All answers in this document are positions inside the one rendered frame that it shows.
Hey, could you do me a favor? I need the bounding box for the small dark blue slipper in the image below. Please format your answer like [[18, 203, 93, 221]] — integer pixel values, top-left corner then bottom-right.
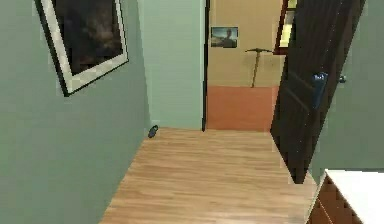
[[147, 124, 160, 139]]

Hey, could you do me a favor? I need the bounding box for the brown pickaxe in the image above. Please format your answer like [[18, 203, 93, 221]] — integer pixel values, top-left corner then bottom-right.
[[244, 47, 274, 89]]

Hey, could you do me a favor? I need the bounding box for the dark brown room door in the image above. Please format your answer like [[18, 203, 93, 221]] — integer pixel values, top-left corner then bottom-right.
[[269, 0, 367, 185]]

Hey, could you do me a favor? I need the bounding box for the red framed window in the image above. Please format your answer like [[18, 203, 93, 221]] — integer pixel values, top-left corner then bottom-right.
[[273, 0, 299, 56]]

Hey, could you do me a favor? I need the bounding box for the large dark framed picture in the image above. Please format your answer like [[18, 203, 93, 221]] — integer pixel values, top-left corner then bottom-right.
[[33, 0, 130, 98]]

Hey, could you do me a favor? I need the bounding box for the brown white-topped cabinet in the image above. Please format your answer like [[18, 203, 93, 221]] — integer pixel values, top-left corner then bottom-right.
[[305, 168, 384, 224]]

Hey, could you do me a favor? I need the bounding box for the small landscape wall picture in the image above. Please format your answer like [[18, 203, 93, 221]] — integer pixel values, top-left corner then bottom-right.
[[210, 26, 240, 49]]

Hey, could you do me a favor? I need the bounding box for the blue door handle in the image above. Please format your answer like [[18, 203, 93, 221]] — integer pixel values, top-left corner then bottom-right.
[[311, 71, 329, 111]]

